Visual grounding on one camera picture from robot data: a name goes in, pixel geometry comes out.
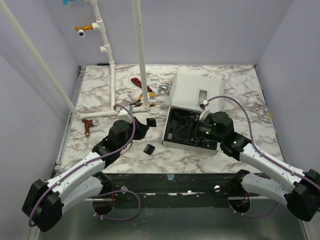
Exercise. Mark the brown garden faucet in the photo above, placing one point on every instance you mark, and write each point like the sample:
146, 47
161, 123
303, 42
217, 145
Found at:
89, 123

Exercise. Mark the yellow wire brush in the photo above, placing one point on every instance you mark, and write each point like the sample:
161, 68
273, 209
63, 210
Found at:
152, 95

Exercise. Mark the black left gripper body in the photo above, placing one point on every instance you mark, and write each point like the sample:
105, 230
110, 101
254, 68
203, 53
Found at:
138, 134

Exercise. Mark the red black utility knife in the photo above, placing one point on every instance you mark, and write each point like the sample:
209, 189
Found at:
138, 83

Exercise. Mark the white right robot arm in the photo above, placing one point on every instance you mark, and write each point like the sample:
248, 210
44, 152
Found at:
293, 187

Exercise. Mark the black clipper guard comb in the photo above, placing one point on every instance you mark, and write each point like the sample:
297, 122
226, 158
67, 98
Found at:
149, 149

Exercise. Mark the white hair clipper kit box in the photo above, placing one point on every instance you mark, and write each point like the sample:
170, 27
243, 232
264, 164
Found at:
187, 91

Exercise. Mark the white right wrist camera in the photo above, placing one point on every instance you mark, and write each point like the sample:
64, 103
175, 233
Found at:
204, 110

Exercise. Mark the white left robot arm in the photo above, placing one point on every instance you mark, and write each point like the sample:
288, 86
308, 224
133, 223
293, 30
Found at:
47, 201

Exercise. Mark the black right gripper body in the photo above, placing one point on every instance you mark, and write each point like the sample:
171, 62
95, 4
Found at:
194, 129

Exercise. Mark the yellow handled pliers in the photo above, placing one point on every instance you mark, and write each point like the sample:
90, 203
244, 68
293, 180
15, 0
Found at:
139, 102

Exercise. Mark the chrome faucet fitting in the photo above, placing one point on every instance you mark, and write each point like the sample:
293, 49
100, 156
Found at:
164, 87

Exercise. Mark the small oil bottle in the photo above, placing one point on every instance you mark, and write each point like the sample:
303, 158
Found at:
170, 136

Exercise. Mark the clear black clipper guard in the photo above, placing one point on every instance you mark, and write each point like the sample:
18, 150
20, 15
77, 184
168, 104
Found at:
151, 122

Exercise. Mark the orange faucet on pipe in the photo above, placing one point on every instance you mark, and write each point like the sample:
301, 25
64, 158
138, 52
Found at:
81, 30

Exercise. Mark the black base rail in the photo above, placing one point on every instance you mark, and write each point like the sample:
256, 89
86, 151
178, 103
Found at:
172, 190

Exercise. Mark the white PVC pipe frame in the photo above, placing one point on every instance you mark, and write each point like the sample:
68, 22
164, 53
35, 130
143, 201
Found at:
98, 25

